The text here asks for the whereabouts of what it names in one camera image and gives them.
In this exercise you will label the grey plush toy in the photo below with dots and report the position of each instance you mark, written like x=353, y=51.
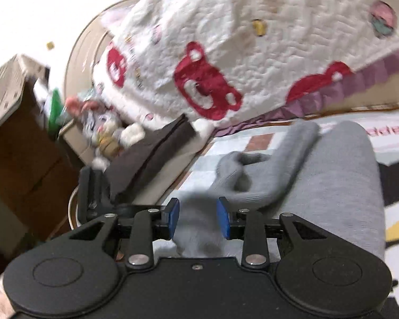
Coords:
x=110, y=133

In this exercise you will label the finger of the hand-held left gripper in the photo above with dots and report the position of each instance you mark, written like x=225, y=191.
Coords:
x=96, y=189

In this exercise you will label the green packet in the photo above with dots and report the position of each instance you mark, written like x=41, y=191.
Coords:
x=56, y=109

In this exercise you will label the small cardboard box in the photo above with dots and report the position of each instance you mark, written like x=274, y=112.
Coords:
x=76, y=139

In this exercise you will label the white quilt red bear print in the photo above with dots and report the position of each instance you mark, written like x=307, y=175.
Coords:
x=269, y=40

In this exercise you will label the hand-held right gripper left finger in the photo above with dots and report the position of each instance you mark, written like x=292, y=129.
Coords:
x=173, y=218

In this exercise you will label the beige round bed frame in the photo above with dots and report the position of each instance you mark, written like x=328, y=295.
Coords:
x=83, y=50

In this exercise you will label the brown folded cloth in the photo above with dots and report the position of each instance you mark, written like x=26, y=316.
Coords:
x=146, y=159

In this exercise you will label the large cardboard box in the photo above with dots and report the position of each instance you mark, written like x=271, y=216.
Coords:
x=23, y=159

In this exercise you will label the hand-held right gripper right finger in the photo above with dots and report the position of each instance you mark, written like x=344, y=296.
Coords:
x=223, y=218

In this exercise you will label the grey garment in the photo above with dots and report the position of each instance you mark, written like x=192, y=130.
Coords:
x=335, y=189

